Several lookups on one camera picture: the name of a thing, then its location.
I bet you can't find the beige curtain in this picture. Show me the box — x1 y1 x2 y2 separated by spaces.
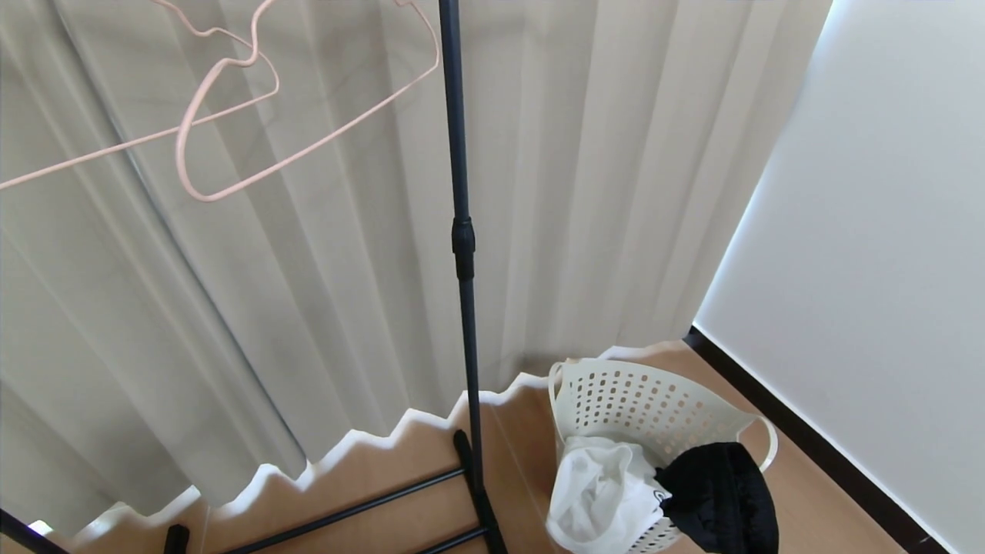
0 0 833 539

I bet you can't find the black clothes rack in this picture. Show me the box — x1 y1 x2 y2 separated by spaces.
0 0 509 554

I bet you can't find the white laundry basket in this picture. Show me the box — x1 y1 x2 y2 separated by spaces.
548 358 778 554

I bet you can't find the white printed shirt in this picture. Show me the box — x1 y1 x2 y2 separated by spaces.
545 436 670 554

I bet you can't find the black garment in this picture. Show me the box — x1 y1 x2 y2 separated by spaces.
656 441 780 554

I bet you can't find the pink clothes hanger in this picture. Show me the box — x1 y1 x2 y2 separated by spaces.
150 0 441 202
0 0 280 191

